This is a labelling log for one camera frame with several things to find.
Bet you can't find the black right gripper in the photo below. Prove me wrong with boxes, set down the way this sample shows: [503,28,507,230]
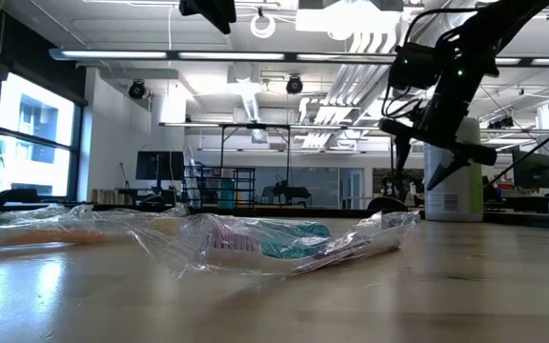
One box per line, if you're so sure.
[377,80,498,192]

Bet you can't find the blue mouthwash bottle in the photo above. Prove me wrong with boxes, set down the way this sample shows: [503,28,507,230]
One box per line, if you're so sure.
[216,178,237,210]
[257,221,334,261]

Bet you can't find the green toothbrush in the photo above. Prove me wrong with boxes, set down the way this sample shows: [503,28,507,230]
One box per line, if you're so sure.
[0,203,95,226]
[184,145,202,207]

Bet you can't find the clear plastic bag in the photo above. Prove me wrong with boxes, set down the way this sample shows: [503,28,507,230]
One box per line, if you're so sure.
[133,211,421,280]

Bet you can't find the orange toothbrush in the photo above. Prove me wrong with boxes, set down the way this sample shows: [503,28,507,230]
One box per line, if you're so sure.
[0,214,193,252]

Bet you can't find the long ceiling light bar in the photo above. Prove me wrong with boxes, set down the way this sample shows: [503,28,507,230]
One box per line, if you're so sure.
[48,47,549,68]

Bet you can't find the white wipes canister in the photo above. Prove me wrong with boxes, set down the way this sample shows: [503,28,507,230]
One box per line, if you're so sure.
[422,116,485,223]

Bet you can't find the black chair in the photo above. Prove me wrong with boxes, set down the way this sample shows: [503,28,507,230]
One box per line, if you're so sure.
[367,195,410,212]

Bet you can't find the person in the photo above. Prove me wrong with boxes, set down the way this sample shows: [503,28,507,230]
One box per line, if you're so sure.
[482,177,504,202]

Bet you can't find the black monitor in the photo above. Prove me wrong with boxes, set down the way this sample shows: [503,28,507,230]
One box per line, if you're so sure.
[511,149,549,191]
[135,151,187,182]

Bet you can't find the large window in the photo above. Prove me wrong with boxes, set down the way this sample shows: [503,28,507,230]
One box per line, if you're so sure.
[0,71,85,200]

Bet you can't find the white ceiling ring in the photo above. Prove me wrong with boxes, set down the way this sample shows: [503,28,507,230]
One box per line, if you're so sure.
[249,13,277,40]

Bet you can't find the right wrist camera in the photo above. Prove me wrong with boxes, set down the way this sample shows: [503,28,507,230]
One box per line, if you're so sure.
[387,41,441,92]

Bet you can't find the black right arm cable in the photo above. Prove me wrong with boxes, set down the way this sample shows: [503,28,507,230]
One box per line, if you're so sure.
[483,113,549,192]

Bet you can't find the black aluminium table frame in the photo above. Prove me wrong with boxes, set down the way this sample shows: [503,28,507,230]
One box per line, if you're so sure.
[0,202,549,229]

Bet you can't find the black ceiling camera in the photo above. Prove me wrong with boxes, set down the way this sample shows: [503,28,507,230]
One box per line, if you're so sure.
[128,79,148,100]
[285,74,304,95]

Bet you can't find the black metal station frame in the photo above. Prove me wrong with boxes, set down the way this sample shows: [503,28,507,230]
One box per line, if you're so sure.
[158,121,426,206]

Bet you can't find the silver ventilation duct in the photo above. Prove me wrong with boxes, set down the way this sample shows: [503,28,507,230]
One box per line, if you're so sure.
[391,0,526,99]

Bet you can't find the black right camera cable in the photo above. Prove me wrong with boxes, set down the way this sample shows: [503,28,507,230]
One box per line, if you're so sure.
[381,7,478,120]

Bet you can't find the black wire caddy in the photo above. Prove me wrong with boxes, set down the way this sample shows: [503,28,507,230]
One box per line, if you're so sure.
[182,165,257,210]

